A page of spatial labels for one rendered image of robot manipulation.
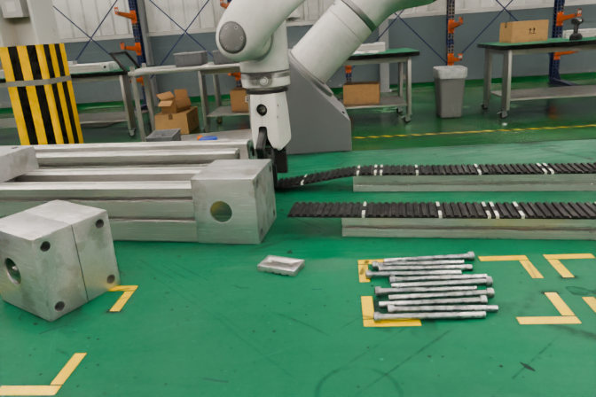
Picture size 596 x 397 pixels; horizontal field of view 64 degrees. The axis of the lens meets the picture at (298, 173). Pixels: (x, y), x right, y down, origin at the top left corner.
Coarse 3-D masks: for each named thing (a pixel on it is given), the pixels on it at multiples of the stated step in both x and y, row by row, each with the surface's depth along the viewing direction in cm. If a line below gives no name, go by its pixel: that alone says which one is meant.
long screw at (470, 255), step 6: (468, 252) 57; (396, 258) 58; (402, 258) 58; (408, 258) 58; (414, 258) 58; (420, 258) 57; (426, 258) 57; (432, 258) 57; (438, 258) 57; (444, 258) 57; (450, 258) 57; (456, 258) 57; (462, 258) 57; (468, 258) 57
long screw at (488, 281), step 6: (486, 276) 51; (414, 282) 52; (420, 282) 52; (426, 282) 52; (432, 282) 52; (438, 282) 52; (444, 282) 52; (450, 282) 52; (456, 282) 52; (462, 282) 51; (468, 282) 51; (474, 282) 51; (480, 282) 51; (486, 282) 51; (492, 282) 51
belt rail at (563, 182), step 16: (368, 176) 83; (384, 176) 82; (400, 176) 82; (416, 176) 81; (432, 176) 81; (448, 176) 80; (464, 176) 80; (480, 176) 79; (496, 176) 79; (512, 176) 78; (528, 176) 78; (544, 176) 77; (560, 176) 77; (576, 176) 76; (592, 176) 76
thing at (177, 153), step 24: (48, 144) 101; (72, 144) 99; (96, 144) 98; (120, 144) 96; (144, 144) 94; (168, 144) 93; (192, 144) 92; (216, 144) 91; (240, 144) 90; (48, 168) 91
